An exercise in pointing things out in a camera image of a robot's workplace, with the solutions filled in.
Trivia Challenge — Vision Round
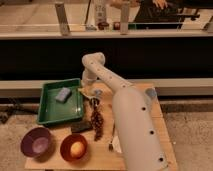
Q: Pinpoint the black case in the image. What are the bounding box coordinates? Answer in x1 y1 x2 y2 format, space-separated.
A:
134 0 199 29

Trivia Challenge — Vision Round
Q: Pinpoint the grey post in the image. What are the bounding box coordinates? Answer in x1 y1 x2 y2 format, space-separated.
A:
120 1 130 35
55 2 70 36

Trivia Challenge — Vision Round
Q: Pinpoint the white carton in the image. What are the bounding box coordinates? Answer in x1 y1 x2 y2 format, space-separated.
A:
94 0 106 25

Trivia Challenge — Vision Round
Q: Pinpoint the grey post right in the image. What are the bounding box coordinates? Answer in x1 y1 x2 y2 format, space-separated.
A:
120 1 130 35

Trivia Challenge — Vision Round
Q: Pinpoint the wooden table board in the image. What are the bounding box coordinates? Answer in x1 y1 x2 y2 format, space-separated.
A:
25 83 178 171

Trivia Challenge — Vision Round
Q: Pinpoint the blue sponge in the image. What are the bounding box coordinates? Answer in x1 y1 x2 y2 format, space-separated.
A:
55 87 72 103

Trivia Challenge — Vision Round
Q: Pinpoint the dark scrub pad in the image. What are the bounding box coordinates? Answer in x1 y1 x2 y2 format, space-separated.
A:
71 121 92 133

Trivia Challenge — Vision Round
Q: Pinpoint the grey post left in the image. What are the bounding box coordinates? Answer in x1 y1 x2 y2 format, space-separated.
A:
55 2 70 36

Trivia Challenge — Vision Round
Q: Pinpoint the blue cup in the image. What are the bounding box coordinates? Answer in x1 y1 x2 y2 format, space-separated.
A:
145 88 157 100

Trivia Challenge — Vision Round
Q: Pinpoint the purple bowl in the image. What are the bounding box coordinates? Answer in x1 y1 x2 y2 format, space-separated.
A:
20 127 52 158

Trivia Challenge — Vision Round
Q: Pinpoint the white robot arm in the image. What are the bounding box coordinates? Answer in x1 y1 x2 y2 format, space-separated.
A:
82 52 169 171

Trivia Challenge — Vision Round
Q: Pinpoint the yellow banana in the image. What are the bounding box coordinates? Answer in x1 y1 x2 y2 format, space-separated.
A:
78 87 93 97

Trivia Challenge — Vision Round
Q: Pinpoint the yellow lemon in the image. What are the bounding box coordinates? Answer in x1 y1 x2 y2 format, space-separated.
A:
70 142 84 158

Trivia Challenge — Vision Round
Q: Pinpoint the green plastic tray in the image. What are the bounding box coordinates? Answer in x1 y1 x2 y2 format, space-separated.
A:
37 78 84 126

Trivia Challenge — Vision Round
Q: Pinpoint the white cup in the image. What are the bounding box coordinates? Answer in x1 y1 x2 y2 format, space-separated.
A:
112 136 122 154

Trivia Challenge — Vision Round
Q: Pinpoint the orange bowl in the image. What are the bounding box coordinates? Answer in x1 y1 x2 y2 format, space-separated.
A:
60 134 87 162

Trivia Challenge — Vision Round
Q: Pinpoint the metal fork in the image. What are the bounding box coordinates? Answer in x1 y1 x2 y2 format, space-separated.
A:
108 123 115 151

